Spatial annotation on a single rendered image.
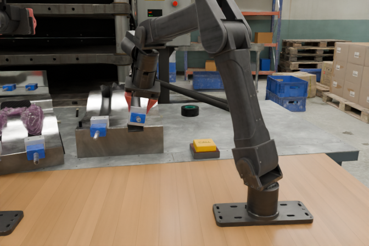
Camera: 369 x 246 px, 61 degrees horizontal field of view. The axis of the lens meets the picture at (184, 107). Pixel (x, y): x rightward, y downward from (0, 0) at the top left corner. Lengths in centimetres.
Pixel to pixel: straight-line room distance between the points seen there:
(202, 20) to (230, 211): 40
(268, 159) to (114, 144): 50
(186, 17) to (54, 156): 54
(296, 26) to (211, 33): 729
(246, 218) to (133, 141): 44
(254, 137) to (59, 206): 45
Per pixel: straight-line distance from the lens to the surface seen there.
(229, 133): 117
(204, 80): 466
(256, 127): 64
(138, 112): 95
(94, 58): 174
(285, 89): 452
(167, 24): 77
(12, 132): 109
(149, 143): 97
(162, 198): 76
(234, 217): 68
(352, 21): 837
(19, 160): 96
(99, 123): 96
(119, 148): 98
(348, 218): 77
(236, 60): 63
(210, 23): 64
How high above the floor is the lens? 119
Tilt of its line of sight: 15 degrees down
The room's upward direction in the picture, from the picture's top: straight up
